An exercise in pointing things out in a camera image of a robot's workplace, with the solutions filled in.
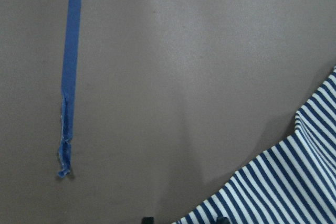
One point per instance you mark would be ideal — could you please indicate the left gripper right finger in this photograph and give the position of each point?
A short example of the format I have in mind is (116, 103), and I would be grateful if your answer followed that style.
(222, 220)

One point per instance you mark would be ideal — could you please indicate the navy white striped polo shirt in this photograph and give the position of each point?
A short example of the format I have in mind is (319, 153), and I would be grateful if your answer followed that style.
(291, 182)

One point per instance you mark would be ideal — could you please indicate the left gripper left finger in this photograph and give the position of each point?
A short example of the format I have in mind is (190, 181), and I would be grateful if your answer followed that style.
(148, 220)

